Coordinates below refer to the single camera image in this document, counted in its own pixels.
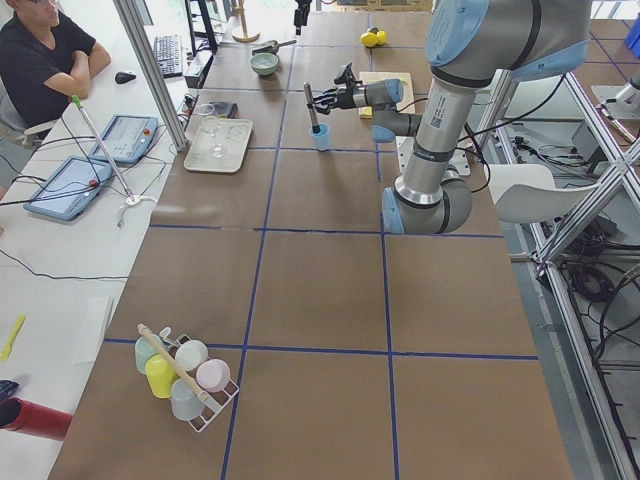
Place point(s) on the black computer mouse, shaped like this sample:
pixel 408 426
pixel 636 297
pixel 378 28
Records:
pixel 123 77

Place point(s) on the wooden mug tree stand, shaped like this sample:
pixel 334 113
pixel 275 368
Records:
pixel 242 33

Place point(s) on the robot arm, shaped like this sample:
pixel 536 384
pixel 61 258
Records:
pixel 467 43

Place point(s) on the steel ice scoop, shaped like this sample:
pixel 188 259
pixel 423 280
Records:
pixel 271 46

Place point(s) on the rod with green tip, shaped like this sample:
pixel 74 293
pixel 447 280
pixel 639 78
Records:
pixel 131 198

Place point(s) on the green bowl of ice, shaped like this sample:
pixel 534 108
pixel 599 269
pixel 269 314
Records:
pixel 264 64

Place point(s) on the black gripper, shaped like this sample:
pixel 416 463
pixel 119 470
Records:
pixel 300 11
pixel 346 97

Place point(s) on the yellow lemon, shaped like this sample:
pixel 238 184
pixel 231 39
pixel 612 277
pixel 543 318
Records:
pixel 381 38
pixel 369 39

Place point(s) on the aluminium frame post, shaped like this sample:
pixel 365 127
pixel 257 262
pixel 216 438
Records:
pixel 132 23

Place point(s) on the teach pendant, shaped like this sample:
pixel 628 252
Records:
pixel 129 137
pixel 70 189

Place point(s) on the seated person black shirt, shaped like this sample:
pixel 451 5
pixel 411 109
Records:
pixel 46 59

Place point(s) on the yellow spatula on desk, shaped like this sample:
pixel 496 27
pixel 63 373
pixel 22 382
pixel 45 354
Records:
pixel 6 350

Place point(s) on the cream bear serving tray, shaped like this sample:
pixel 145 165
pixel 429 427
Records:
pixel 234 134

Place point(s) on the grey-blue cup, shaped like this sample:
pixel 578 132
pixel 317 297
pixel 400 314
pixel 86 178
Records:
pixel 184 402

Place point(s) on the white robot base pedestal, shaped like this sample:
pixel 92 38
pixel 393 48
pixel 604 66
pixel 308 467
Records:
pixel 456 158

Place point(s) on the clear wine glass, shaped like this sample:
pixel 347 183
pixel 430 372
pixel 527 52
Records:
pixel 210 125

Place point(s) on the white cup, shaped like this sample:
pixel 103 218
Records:
pixel 191 355

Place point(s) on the white plastic chair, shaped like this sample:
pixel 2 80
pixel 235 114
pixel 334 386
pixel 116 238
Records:
pixel 526 193

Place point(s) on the near teach pendant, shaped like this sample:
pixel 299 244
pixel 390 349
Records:
pixel 70 189

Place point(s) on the red cylinder bottle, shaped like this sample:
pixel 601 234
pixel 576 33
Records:
pixel 25 417

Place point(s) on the yellow cup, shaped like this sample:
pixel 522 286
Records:
pixel 160 376

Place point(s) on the mint green cup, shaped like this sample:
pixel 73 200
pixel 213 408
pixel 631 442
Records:
pixel 143 352

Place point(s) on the black keyboard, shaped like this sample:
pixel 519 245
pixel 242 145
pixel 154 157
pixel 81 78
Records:
pixel 168 55

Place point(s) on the far teach pendant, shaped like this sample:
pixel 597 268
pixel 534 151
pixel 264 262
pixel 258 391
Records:
pixel 129 137

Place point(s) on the bamboo cutting board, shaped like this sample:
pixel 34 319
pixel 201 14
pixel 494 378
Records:
pixel 401 87

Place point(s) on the pink cup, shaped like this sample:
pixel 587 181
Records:
pixel 213 375

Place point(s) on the white wire cup rack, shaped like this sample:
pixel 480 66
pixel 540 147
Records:
pixel 214 402

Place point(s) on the lemon slice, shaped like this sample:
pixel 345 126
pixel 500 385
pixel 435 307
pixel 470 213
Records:
pixel 365 112

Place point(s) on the light blue plastic cup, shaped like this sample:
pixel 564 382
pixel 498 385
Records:
pixel 321 136

